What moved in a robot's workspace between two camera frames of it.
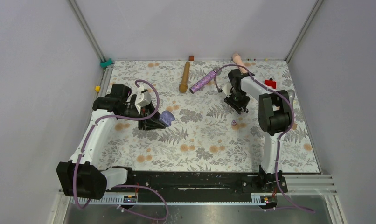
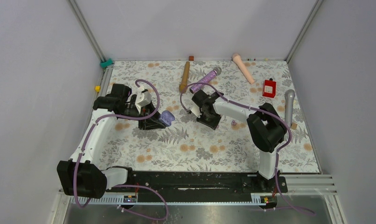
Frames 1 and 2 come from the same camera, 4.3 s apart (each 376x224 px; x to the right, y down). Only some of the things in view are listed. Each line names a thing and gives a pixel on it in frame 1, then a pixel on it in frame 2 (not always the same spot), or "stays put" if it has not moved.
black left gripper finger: (152, 122) stays put
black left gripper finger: (150, 108) stays put
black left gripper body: (130, 111) stays put
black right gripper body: (237, 100) -> (212, 120)
